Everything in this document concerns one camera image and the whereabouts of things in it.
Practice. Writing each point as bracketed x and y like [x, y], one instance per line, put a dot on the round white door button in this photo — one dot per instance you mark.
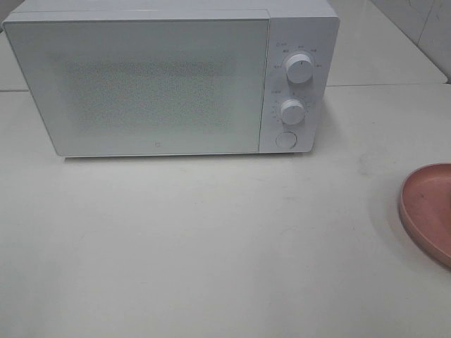
[286, 140]

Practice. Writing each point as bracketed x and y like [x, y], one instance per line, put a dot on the pink round plate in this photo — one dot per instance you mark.
[424, 210]

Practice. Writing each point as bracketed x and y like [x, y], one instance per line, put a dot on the white microwave door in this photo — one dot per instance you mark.
[145, 88]

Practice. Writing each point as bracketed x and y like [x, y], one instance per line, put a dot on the lower white dial knob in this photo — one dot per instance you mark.
[292, 112]

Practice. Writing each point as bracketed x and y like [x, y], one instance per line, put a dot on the white dial knob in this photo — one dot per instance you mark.
[292, 112]
[299, 67]

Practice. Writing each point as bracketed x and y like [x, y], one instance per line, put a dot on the upper white dial knob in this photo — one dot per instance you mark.
[299, 67]

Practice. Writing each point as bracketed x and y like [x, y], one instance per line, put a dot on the white microwave oven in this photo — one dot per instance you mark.
[293, 26]

